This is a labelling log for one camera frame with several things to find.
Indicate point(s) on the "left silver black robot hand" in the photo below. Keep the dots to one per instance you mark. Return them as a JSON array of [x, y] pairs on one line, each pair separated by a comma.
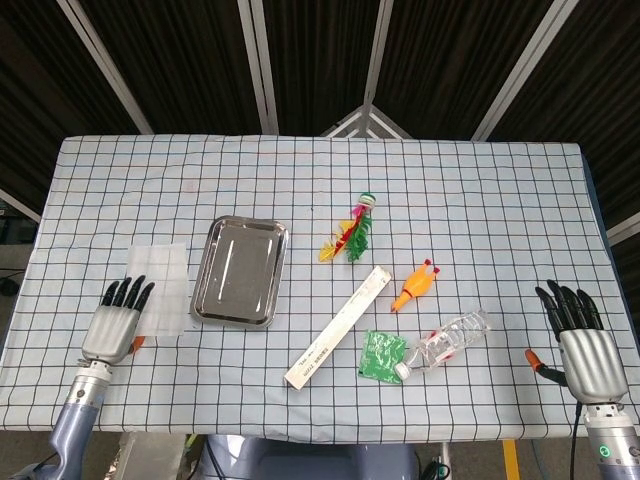
[[110, 330]]

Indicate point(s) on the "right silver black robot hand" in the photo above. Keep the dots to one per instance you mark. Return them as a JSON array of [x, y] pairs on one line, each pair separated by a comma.
[[590, 360]]

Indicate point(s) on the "translucent white plastic sheet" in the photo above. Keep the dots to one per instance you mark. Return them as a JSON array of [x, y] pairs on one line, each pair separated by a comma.
[[167, 280]]

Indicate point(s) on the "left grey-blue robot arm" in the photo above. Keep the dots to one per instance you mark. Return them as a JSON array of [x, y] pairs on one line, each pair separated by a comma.
[[82, 400]]

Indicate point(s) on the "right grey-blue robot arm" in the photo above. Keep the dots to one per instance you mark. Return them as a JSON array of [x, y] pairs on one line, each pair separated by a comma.
[[615, 450]]

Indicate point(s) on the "steel rectangular tray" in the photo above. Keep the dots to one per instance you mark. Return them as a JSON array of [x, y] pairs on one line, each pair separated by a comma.
[[240, 272]]

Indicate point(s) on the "clear plastic water bottle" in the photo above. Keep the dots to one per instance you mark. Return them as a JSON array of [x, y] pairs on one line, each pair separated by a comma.
[[440, 345]]

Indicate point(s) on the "yellow rubber chicken toy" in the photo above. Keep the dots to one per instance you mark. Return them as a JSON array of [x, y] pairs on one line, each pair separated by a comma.
[[415, 287]]

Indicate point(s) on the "green tea packet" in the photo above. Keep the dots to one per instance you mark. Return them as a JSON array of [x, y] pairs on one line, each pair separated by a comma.
[[377, 352]]

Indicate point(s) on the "long white cardboard box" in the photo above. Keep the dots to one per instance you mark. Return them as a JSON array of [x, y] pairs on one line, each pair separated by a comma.
[[335, 330]]

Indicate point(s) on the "grey-blue robot torso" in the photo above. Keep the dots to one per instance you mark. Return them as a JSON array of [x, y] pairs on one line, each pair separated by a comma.
[[310, 462]]

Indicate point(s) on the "blue checked tablecloth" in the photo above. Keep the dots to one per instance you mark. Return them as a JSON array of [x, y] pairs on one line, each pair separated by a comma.
[[300, 175]]

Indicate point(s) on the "red green yellow feather shuttlecock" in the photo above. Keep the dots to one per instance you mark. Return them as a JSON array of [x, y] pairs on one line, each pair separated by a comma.
[[359, 235]]

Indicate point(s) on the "white triangular partition foot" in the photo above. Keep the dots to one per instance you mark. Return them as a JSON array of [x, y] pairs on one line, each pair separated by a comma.
[[368, 109]]

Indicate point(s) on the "white metal rail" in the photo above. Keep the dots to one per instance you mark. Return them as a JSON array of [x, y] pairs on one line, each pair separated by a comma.
[[625, 227], [20, 205]]

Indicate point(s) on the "white partition frame post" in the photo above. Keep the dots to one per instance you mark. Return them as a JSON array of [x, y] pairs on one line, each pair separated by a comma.
[[375, 60], [260, 75], [105, 65], [520, 75]]

